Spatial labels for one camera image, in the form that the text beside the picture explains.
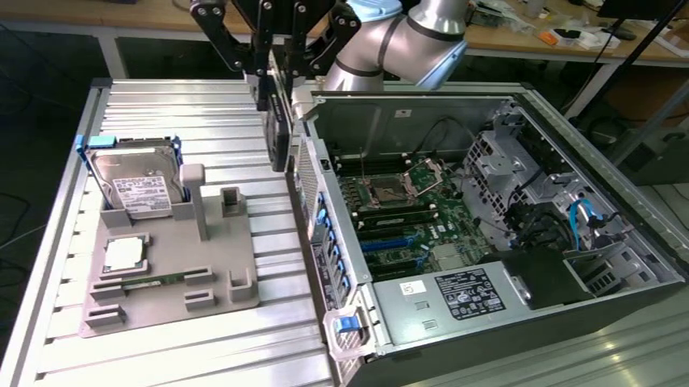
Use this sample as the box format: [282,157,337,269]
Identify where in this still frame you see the thin metal locking lever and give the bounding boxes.
[358,146,373,190]

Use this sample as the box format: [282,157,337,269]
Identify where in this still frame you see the long black expansion slot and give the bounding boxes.
[369,257,421,272]
[358,229,419,243]
[370,266,425,282]

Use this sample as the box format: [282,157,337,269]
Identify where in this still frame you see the green motherboard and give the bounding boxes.
[331,154,513,284]

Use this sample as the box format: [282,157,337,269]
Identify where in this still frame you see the black floor box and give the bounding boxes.
[616,128,689,187]

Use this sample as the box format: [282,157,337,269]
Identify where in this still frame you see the open black PC case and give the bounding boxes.
[283,82,689,387]

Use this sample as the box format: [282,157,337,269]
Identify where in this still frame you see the hard disk with blue carrier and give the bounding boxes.
[74,134,187,222]

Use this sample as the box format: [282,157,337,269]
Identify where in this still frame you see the grey parts rack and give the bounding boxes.
[76,163,261,340]

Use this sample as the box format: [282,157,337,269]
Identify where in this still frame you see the silver chipset heatsink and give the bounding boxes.
[431,244,466,273]

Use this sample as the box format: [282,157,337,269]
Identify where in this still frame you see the black monitor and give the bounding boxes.
[596,0,689,20]

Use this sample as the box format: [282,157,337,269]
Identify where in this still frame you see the grey metal disk bay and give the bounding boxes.
[461,100,629,259]

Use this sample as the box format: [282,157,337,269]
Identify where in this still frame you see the black plastic shroud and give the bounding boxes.
[477,246,598,312]

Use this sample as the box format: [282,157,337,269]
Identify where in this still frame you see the blue expansion slot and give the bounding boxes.
[359,237,419,253]

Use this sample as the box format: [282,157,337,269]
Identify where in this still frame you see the green RAM stick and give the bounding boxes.
[119,273,187,289]

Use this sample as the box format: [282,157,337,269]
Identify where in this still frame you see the silver socket cover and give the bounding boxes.
[402,158,450,194]

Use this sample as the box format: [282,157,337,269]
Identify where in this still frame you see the silver CPU chip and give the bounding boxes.
[103,237,151,273]

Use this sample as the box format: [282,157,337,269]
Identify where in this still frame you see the black disk power wire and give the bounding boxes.
[505,201,576,253]

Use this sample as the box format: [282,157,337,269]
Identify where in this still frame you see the white black desk device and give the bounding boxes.
[553,27,604,52]

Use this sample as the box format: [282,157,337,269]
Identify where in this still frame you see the wooden desk white frame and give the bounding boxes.
[0,0,335,80]
[462,0,689,118]

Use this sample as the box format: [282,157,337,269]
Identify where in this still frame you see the CPU socket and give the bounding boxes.
[358,173,421,211]

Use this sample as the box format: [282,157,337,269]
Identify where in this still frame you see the blue SATA wire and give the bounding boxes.
[565,196,604,254]

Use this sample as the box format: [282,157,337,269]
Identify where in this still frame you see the black tripod pole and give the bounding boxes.
[592,0,674,65]

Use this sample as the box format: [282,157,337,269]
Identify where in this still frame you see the black RAM slot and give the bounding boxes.
[351,204,439,216]
[353,209,441,222]
[333,154,409,163]
[349,199,438,211]
[335,160,410,170]
[334,157,409,166]
[337,164,413,175]

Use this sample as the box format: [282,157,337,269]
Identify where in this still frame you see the black looped wire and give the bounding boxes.
[419,115,481,162]

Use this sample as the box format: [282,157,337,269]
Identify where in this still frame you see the grey power supply unit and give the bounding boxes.
[370,260,536,348]

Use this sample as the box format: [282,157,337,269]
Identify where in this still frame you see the green black graphics card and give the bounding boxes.
[262,34,298,173]

